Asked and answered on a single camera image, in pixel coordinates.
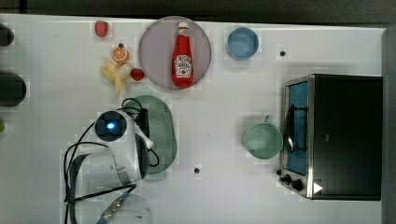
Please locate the mint green cup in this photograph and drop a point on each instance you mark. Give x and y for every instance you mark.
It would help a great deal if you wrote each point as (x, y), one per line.
(263, 140)

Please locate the pink toy strawberry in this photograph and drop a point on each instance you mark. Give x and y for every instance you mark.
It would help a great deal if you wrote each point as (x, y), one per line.
(101, 28)

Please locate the mint green plastic strainer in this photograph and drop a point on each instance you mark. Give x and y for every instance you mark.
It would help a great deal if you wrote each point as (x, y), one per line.
(156, 121)

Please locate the red ketchup bottle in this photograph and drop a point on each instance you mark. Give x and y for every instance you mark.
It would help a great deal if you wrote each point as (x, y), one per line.
(182, 63)

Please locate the black toaster oven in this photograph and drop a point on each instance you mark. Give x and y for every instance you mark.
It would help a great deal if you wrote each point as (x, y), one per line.
(333, 133)

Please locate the toy peeled banana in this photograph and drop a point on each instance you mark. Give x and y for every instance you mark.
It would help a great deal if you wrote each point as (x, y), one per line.
(117, 74)

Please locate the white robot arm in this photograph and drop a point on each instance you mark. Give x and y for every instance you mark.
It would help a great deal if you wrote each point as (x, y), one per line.
(121, 161)

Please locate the black round pan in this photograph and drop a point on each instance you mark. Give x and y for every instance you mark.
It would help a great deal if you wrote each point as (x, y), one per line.
(12, 89)

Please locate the dark object at table edge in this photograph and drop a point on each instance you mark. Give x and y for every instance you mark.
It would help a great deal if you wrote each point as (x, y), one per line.
(6, 36)

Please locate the toy orange slice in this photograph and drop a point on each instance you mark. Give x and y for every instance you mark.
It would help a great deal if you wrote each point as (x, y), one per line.
(120, 55)

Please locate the small red toy strawberry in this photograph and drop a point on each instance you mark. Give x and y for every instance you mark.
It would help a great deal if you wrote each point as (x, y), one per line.
(137, 74)

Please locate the green toy lime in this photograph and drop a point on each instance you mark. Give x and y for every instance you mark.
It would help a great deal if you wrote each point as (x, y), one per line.
(2, 126)

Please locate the grey round plate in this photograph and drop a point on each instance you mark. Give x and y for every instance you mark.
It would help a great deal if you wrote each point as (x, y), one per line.
(157, 45)

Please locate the blue plastic bowl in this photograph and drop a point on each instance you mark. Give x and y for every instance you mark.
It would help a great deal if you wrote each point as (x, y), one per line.
(242, 43)

